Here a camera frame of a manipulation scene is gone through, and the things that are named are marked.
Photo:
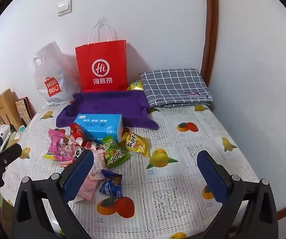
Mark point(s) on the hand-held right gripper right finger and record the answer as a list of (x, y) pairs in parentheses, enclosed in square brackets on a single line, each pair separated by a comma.
[(212, 176)]

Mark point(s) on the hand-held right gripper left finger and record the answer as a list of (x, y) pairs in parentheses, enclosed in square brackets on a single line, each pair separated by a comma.
[(79, 176)]

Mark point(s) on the light pink snack packet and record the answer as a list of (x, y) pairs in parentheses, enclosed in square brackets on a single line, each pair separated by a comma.
[(90, 183)]

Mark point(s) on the white red torn snack packet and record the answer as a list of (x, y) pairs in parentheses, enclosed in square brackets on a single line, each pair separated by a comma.
[(98, 158)]

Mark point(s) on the pink cartoon candy packet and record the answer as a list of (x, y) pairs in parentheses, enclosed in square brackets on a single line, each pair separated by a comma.
[(72, 146)]

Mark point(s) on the blue snack packet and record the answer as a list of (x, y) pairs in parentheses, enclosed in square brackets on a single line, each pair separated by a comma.
[(111, 183)]

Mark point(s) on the magenta snack packet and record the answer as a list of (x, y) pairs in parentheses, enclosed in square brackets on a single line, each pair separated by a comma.
[(55, 144)]

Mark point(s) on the blue tissue box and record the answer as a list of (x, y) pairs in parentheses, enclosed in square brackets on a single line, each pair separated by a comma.
[(95, 127)]

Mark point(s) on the purple cloth tray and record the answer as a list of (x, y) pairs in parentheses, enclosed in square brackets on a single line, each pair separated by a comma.
[(108, 102)]

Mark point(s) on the fruit print table cover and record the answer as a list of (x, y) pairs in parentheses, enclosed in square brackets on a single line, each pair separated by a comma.
[(182, 154)]

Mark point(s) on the light wooden furniture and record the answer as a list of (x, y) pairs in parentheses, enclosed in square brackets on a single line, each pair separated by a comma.
[(1, 107)]

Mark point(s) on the patterned brown box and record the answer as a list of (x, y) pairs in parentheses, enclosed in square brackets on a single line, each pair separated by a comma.
[(23, 110)]

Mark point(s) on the white plastic shopping bag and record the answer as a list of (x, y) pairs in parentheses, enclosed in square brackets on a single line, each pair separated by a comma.
[(53, 74)]

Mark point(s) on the grey checked folded cloth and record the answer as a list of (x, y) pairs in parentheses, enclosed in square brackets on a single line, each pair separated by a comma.
[(175, 87)]

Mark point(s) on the yellow green snack packet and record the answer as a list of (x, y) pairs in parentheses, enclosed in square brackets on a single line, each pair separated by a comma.
[(135, 86)]

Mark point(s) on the red paper bag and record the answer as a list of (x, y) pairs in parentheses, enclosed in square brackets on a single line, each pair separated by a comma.
[(100, 54)]

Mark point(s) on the white wall light switch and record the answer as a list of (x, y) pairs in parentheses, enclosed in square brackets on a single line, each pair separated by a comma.
[(64, 7)]

